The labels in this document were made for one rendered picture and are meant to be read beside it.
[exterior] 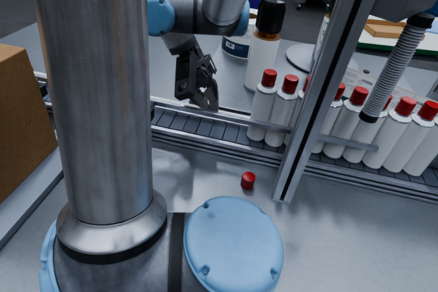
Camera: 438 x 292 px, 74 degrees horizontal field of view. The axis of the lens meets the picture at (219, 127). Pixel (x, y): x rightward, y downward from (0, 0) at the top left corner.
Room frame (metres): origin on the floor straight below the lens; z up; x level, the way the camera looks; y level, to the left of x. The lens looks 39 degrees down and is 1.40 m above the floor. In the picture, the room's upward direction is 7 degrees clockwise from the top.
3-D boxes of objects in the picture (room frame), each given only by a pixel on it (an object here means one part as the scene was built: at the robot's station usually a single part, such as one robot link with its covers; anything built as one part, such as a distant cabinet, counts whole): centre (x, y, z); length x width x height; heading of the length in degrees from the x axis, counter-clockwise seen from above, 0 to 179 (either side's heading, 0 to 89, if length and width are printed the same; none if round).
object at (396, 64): (0.50, -0.30, 1.18); 0.04 x 0.04 x 0.21
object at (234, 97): (1.05, -0.33, 0.86); 0.80 x 0.67 x 0.05; 83
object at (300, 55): (1.19, -0.40, 0.89); 0.31 x 0.31 x 0.01
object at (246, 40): (1.22, -0.06, 0.95); 0.20 x 0.20 x 0.14
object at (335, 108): (0.61, -0.27, 0.98); 0.05 x 0.05 x 0.20
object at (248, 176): (0.49, -0.09, 0.85); 0.03 x 0.03 x 0.03
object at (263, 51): (0.91, -0.11, 1.03); 0.09 x 0.09 x 0.30
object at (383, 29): (1.99, -1.04, 0.82); 0.34 x 0.24 x 0.04; 99
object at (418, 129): (0.58, -0.47, 0.98); 0.05 x 0.05 x 0.20
